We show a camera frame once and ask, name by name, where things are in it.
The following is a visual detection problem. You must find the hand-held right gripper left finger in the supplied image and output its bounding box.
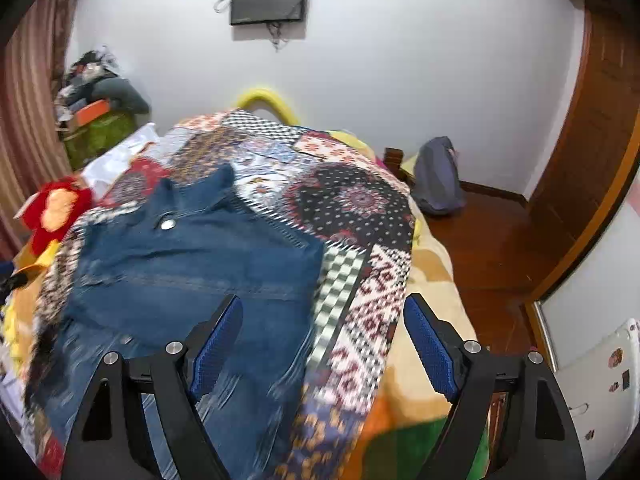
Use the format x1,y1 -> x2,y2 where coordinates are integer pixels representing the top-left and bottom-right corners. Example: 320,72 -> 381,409
60,294 -> 245,480

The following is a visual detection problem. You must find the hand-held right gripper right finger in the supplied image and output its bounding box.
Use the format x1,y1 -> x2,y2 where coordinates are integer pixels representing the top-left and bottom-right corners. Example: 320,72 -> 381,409
402,292 -> 588,480

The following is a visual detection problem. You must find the blue denim jacket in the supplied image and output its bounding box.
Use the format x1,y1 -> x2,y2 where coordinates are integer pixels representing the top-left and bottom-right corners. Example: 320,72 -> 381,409
30,162 -> 331,476

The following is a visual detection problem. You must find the patchwork printed blanket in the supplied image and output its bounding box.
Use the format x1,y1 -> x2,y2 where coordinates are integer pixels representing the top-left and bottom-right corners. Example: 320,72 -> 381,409
22,107 -> 418,480

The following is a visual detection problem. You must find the white stickered panel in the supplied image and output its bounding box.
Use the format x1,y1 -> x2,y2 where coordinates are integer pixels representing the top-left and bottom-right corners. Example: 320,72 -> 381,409
552,317 -> 640,471

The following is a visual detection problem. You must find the grey backpack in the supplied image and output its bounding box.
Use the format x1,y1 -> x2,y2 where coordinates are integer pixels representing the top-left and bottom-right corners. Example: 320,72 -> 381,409
411,136 -> 467,217

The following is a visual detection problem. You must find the wooden bedpost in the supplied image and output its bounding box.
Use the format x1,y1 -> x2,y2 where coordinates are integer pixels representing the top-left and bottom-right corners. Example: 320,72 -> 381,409
382,146 -> 407,181

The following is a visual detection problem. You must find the white cloth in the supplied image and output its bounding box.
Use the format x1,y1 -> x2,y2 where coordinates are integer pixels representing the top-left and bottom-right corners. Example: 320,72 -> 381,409
80,122 -> 161,196

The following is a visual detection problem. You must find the red yellow plush toy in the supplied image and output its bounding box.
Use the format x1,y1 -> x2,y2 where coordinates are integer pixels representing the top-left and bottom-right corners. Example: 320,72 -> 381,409
12,175 -> 96,258

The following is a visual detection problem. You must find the green patterned cloth box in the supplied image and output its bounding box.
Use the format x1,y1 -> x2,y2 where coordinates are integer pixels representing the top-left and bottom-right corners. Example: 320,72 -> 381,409
62,110 -> 138,171

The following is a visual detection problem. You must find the yellow curved headboard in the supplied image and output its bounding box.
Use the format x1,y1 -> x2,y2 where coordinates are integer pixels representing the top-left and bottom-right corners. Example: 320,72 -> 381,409
235,86 -> 301,126

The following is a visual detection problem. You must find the orange box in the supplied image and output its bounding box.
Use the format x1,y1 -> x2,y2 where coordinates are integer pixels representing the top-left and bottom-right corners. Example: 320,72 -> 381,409
70,99 -> 112,128

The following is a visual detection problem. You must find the striped red gold curtain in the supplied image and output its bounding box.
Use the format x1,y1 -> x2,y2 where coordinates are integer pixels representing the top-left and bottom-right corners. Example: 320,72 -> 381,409
0,0 -> 86,261

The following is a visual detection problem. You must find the pile of clutter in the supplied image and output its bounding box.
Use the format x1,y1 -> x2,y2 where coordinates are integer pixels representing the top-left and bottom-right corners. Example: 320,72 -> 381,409
52,47 -> 151,131

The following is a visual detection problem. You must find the wooden door frame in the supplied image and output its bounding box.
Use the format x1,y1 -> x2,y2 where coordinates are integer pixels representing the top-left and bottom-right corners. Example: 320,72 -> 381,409
520,0 -> 640,306

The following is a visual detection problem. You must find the black hanging cable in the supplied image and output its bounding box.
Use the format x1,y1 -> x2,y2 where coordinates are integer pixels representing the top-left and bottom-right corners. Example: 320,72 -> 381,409
267,21 -> 288,52

